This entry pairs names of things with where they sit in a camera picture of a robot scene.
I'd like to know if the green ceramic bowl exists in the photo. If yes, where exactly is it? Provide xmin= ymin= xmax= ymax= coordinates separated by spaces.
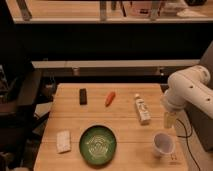
xmin=79 ymin=125 xmax=117 ymax=166

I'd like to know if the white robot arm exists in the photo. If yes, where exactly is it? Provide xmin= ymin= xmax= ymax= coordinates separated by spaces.
xmin=161 ymin=65 xmax=213 ymax=129

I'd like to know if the white plastic bottle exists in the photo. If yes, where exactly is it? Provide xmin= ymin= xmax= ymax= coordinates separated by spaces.
xmin=135 ymin=94 xmax=151 ymax=125

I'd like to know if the white paper cup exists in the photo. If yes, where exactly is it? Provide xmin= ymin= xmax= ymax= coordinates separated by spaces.
xmin=153 ymin=132 xmax=175 ymax=158

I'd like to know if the orange carrot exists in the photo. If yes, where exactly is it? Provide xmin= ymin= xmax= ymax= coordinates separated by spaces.
xmin=105 ymin=92 xmax=116 ymax=107

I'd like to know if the black rectangular block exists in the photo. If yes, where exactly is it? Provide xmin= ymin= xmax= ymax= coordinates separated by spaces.
xmin=79 ymin=88 xmax=87 ymax=105

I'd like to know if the white sponge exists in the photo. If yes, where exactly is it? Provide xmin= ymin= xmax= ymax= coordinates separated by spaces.
xmin=56 ymin=131 xmax=71 ymax=153

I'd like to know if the black cable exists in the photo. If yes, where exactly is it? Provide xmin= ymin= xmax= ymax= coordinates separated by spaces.
xmin=176 ymin=118 xmax=203 ymax=171

